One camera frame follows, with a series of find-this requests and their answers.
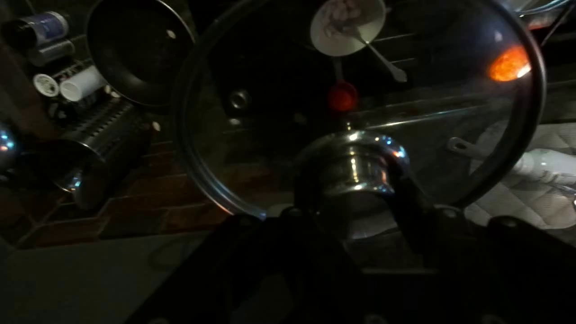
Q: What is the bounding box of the black gas stove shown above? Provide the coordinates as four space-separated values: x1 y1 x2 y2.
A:
179 0 576 141

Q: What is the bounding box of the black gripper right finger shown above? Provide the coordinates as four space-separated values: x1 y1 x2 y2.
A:
384 161 438 255

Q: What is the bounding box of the red round knob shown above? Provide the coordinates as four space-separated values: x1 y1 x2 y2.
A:
328 80 363 116

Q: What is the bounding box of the grey cylinder jar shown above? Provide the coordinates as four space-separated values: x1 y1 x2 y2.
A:
26 39 78 69

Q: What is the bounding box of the black frying pan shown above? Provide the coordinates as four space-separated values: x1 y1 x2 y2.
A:
85 0 202 112

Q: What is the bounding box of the small white cup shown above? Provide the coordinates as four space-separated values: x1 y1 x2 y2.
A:
33 73 62 100

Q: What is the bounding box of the blue labelled bottle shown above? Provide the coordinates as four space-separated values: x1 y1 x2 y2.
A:
17 10 73 51

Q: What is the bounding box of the white quilted towel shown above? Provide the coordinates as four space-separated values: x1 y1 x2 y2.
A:
467 120 576 231

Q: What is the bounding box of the white plastic bottle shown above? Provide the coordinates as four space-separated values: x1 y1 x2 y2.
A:
510 148 576 190

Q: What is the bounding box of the glass lid with steel knob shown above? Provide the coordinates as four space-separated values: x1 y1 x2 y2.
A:
172 0 550 224

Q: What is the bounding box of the steel cylindrical canister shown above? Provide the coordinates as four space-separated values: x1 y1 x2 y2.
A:
53 100 156 213

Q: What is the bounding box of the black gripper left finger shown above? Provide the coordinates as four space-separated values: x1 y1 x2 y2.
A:
291 174 321 228

